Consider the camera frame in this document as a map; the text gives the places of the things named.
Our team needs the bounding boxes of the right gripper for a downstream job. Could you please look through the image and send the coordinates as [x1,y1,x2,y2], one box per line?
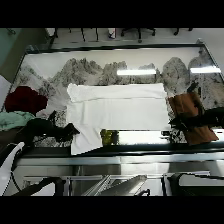
[168,114,190,133]

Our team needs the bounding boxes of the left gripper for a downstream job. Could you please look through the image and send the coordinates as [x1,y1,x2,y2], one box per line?
[55,122,81,143]

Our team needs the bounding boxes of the white shirt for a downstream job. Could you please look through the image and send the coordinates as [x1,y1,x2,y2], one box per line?
[66,82,172,156]

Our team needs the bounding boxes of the brown garment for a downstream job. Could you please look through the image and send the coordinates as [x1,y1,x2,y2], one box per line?
[166,92,220,146]

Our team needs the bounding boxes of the dark red garment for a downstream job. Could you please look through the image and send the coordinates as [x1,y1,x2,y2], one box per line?
[4,85,49,115]

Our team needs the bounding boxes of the pale green garment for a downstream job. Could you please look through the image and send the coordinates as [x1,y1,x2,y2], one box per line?
[0,110,37,132]

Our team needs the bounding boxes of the black office chair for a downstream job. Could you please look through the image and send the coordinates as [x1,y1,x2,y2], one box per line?
[120,27,157,44]

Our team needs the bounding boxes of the silver frame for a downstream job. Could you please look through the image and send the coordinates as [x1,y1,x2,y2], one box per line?
[13,151,224,197]

